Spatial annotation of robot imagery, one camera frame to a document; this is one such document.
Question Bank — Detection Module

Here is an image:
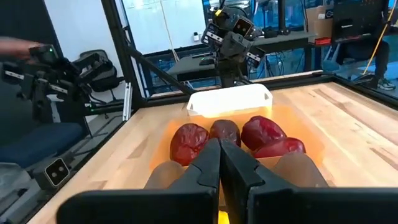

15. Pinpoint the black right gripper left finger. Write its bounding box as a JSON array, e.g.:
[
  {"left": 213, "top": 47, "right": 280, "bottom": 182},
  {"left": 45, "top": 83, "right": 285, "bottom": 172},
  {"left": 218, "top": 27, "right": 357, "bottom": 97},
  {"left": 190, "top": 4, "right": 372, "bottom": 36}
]
[{"left": 56, "top": 138, "right": 221, "bottom": 224}]

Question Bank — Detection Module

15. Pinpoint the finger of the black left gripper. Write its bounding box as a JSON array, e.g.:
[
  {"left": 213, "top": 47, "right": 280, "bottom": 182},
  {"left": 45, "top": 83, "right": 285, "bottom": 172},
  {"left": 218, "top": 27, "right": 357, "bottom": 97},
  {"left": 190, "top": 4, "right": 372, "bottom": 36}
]
[
  {"left": 231, "top": 32, "right": 251, "bottom": 62},
  {"left": 221, "top": 32, "right": 238, "bottom": 60}
]

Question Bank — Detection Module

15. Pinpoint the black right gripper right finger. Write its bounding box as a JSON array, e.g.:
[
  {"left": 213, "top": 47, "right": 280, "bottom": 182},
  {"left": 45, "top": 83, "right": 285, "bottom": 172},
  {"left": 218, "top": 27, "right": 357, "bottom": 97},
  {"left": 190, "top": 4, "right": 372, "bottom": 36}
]
[{"left": 221, "top": 139, "right": 398, "bottom": 224}]

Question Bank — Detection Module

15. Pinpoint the yellow lemon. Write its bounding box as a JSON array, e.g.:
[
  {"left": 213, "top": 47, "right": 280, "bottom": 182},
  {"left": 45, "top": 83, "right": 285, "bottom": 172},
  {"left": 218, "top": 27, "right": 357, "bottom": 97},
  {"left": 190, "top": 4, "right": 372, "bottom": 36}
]
[{"left": 218, "top": 210, "right": 231, "bottom": 224}]

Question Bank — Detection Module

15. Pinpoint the red apple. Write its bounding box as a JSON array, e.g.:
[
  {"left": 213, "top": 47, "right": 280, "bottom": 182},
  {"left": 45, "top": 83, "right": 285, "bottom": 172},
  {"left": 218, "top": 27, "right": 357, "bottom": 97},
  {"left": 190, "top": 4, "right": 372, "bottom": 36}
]
[
  {"left": 252, "top": 136, "right": 307, "bottom": 159},
  {"left": 169, "top": 123, "right": 210, "bottom": 167},
  {"left": 241, "top": 115, "right": 287, "bottom": 152}
]

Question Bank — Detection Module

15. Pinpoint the dark maroon apple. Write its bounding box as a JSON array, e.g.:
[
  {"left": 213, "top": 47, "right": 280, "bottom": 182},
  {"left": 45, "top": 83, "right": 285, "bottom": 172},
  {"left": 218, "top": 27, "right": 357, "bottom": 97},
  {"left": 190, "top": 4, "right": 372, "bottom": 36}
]
[{"left": 208, "top": 119, "right": 242, "bottom": 147}]

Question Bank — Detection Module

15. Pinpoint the black background desk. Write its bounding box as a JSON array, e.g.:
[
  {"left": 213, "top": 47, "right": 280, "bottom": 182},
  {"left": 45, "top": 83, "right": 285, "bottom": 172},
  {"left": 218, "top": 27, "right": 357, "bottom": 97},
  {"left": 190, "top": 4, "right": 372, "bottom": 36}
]
[{"left": 251, "top": 32, "right": 318, "bottom": 73}]

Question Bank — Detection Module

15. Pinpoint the grey translucent plastic basket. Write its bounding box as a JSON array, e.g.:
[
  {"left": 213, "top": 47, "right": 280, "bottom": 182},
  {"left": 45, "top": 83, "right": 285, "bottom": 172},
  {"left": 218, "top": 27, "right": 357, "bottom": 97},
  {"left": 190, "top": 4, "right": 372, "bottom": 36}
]
[{"left": 143, "top": 151, "right": 330, "bottom": 191}]

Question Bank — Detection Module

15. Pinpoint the grey desk top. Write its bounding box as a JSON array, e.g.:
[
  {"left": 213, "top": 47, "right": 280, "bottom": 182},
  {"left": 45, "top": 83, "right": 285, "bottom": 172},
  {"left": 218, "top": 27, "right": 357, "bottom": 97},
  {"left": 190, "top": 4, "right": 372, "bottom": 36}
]
[{"left": 175, "top": 55, "right": 220, "bottom": 75}]

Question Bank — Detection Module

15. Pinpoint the white plastic basket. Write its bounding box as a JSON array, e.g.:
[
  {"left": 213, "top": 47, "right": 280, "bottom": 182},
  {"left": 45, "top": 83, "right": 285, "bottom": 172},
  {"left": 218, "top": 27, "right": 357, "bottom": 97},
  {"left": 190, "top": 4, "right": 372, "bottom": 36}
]
[{"left": 185, "top": 83, "right": 274, "bottom": 118}]

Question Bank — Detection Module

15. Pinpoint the red flat box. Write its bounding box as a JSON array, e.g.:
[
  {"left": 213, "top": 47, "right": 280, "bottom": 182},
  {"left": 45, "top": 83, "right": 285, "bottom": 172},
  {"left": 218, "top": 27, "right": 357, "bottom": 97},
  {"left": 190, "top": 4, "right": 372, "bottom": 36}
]
[{"left": 313, "top": 37, "right": 332, "bottom": 47}]

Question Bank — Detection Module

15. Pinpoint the brown cardboard box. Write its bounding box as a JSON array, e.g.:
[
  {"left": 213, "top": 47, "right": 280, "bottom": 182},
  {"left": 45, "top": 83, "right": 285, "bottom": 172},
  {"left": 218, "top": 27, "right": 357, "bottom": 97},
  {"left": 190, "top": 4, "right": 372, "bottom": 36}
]
[{"left": 306, "top": 6, "right": 333, "bottom": 38}]

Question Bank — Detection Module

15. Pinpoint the orange translucent plastic basket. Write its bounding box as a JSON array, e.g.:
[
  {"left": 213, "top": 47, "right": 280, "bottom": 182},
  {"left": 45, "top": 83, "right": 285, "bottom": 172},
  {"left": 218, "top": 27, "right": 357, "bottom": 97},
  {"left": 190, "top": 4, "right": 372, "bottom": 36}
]
[{"left": 149, "top": 104, "right": 324, "bottom": 170}]

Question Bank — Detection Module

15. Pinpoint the person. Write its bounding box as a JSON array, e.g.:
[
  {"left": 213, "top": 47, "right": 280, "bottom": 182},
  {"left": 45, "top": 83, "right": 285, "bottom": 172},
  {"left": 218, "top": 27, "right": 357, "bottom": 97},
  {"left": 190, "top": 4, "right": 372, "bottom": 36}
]
[{"left": 335, "top": 39, "right": 397, "bottom": 91}]

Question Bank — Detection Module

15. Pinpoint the black backpack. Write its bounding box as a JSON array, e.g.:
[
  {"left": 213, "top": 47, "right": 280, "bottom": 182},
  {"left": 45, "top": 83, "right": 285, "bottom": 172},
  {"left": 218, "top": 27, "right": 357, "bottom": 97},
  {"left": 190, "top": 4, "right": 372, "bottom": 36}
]
[{"left": 77, "top": 49, "right": 125, "bottom": 93}]

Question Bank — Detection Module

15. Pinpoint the person's leg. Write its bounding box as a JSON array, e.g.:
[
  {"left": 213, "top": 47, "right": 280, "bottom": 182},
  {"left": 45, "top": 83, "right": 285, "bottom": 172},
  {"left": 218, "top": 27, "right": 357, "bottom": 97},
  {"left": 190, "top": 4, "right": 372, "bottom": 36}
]
[{"left": 0, "top": 122, "right": 83, "bottom": 169}]

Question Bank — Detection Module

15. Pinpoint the person's hand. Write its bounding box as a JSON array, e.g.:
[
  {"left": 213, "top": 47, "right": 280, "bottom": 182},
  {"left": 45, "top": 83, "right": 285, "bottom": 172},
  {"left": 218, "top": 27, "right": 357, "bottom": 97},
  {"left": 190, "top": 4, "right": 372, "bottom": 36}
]
[{"left": 0, "top": 36, "right": 41, "bottom": 60}]

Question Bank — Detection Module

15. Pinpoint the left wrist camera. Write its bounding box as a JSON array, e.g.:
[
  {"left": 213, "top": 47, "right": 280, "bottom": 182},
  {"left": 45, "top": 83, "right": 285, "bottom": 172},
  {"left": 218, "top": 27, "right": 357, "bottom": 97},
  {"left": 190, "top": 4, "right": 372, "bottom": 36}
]
[{"left": 232, "top": 17, "right": 254, "bottom": 37}]

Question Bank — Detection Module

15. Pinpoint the white metal bracket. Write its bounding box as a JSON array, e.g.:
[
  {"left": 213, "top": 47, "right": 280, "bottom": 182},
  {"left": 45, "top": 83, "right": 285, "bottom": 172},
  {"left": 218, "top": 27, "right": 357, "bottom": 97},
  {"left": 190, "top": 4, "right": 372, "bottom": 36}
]
[{"left": 122, "top": 82, "right": 134, "bottom": 122}]

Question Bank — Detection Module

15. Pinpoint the small black depth camera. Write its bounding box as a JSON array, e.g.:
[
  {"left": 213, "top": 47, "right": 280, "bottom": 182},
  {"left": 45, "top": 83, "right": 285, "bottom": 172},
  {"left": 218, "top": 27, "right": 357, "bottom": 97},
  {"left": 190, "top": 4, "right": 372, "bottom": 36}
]
[{"left": 32, "top": 151, "right": 75, "bottom": 191}]

